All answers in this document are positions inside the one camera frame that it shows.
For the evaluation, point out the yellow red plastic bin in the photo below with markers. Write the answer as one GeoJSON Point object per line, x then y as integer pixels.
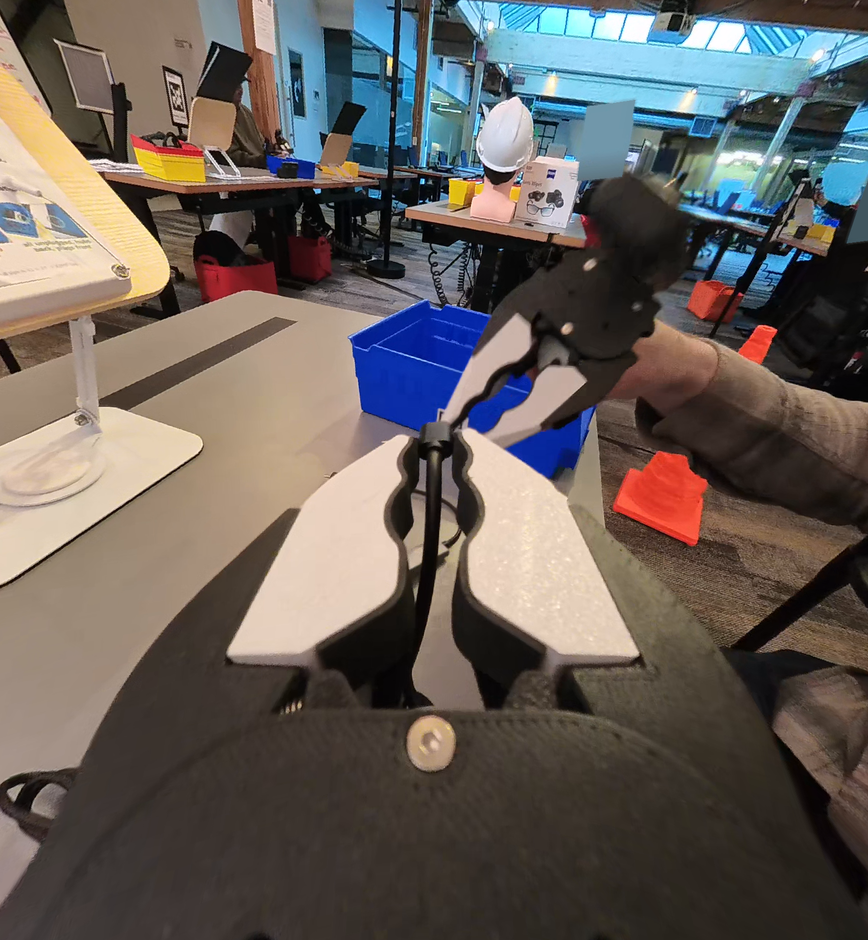
{"type": "Point", "coordinates": [177, 167]}

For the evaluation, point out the orange traffic cone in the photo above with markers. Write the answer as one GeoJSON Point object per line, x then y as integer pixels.
{"type": "Point", "coordinates": [758, 345]}
{"type": "Point", "coordinates": [661, 499]}

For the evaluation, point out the small blue desk bin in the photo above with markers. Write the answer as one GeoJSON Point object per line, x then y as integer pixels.
{"type": "Point", "coordinates": [305, 169]}

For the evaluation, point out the wooden document stand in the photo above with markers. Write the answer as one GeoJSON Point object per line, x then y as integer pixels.
{"type": "Point", "coordinates": [212, 125]}

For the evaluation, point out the printed instruction sheet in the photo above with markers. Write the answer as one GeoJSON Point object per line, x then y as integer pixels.
{"type": "Point", "coordinates": [8, 183]}

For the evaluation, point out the pink mannequin head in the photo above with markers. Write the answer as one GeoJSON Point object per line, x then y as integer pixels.
{"type": "Point", "coordinates": [492, 205]}

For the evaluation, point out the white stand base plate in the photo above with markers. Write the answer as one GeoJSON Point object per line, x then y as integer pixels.
{"type": "Point", "coordinates": [147, 455]}

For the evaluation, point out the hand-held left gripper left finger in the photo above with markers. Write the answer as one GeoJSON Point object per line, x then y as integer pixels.
{"type": "Point", "coordinates": [323, 587]}

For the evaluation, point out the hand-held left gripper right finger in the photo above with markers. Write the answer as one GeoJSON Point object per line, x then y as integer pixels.
{"type": "Point", "coordinates": [544, 587]}

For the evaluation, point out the person's right hand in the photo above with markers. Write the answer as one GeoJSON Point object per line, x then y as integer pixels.
{"type": "Point", "coordinates": [676, 367]}

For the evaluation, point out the wooden building pillar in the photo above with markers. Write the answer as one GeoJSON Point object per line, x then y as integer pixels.
{"type": "Point", "coordinates": [261, 81]}

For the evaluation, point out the person's right forearm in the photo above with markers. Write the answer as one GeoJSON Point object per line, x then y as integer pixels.
{"type": "Point", "coordinates": [808, 455]}

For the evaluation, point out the wooden top desk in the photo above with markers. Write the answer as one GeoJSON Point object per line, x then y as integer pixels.
{"type": "Point", "coordinates": [434, 211]}
{"type": "Point", "coordinates": [243, 182]}

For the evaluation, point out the red fabric bag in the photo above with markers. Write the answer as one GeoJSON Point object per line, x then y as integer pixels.
{"type": "Point", "coordinates": [235, 283]}
{"type": "Point", "coordinates": [309, 261]}

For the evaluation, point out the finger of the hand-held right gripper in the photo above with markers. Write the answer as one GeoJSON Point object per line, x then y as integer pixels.
{"type": "Point", "coordinates": [489, 360]}
{"type": "Point", "coordinates": [544, 404]}

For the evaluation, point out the white instruction sheet stand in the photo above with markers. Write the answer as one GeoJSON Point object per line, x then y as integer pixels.
{"type": "Point", "coordinates": [133, 242]}

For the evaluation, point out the grey panel on stand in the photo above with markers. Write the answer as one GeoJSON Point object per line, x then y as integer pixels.
{"type": "Point", "coordinates": [85, 77]}

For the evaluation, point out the fiducial marker sign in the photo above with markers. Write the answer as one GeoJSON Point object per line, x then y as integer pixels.
{"type": "Point", "coordinates": [175, 95]}

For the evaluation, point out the orange floor bin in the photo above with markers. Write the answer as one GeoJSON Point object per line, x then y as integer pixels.
{"type": "Point", "coordinates": [713, 301]}

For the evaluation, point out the blue plastic bin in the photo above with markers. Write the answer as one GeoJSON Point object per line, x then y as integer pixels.
{"type": "Point", "coordinates": [404, 367]}

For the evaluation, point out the small yellow desk bin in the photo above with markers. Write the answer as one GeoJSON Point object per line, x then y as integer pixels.
{"type": "Point", "coordinates": [462, 192]}

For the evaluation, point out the clear acrylic stand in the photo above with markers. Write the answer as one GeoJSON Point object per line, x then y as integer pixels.
{"type": "Point", "coordinates": [85, 367]}

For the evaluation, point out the white product box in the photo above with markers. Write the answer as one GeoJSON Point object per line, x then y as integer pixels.
{"type": "Point", "coordinates": [551, 183]}

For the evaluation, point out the white hard hat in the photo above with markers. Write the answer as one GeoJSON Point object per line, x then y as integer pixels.
{"type": "Point", "coordinates": [506, 136]}

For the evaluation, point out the black stanchion post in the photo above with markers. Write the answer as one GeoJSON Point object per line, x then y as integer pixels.
{"type": "Point", "coordinates": [391, 147]}

